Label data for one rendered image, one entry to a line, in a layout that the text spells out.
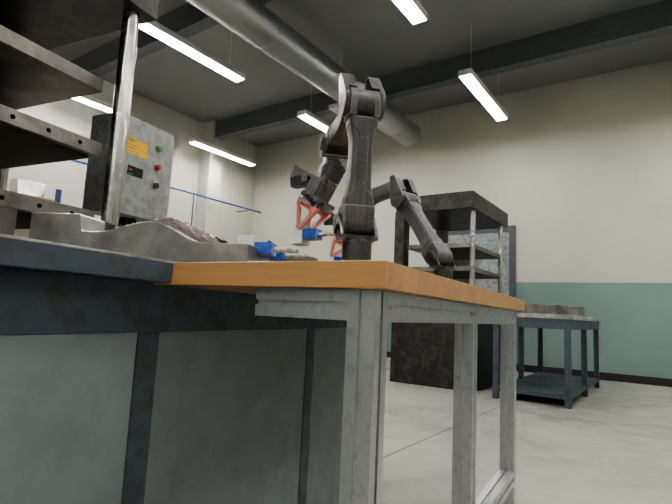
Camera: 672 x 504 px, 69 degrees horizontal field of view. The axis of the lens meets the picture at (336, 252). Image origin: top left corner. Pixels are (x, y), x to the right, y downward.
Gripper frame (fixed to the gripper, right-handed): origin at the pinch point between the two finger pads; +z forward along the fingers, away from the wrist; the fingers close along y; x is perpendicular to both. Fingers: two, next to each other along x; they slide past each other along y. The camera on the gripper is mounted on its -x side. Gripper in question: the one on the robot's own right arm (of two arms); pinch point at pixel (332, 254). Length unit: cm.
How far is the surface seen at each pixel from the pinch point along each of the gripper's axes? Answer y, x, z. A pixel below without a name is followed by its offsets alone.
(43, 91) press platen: 20, -123, 9
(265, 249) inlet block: 88, -6, 9
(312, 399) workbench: 45, 22, 41
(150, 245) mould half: 92, -26, 22
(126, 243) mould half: 92, -31, 24
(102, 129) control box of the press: 7, -104, 8
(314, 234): 64, -2, 0
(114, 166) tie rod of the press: 25, -81, 17
